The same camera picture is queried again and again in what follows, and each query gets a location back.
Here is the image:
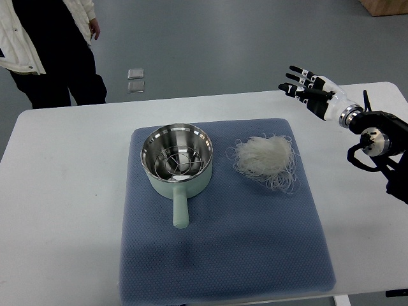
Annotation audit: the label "bystander's bare hand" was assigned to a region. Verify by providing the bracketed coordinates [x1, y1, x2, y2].
[89, 18, 101, 41]

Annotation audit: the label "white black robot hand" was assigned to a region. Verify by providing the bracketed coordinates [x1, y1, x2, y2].
[278, 66, 363, 128]

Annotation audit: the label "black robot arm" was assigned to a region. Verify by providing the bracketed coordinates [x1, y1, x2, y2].
[339, 91, 407, 203]

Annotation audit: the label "white vermicelli bundle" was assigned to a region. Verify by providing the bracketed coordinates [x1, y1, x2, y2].
[226, 135, 299, 194]

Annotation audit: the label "mint green steel pot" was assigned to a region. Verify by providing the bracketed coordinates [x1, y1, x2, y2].
[140, 124, 214, 229]

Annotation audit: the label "person in white jacket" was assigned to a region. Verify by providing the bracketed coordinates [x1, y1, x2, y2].
[1, 0, 107, 109]

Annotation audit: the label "upper metal floor plate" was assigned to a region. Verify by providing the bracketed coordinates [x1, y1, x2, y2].
[127, 68, 144, 80]

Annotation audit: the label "metal floor plate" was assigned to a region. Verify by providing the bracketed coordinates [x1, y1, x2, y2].
[127, 68, 144, 80]
[127, 80, 145, 93]

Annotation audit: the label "lower metal floor plate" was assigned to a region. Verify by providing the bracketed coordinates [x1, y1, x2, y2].
[127, 80, 145, 93]

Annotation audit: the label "wooden box corner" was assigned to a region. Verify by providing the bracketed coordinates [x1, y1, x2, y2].
[361, 0, 407, 17]

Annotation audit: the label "blue grey mat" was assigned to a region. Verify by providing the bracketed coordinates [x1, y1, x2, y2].
[119, 119, 336, 305]

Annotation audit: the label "white table leg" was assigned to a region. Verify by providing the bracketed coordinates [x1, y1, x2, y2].
[333, 295, 351, 306]

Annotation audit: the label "wire steaming rack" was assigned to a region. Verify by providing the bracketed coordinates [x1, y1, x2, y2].
[154, 146, 204, 179]

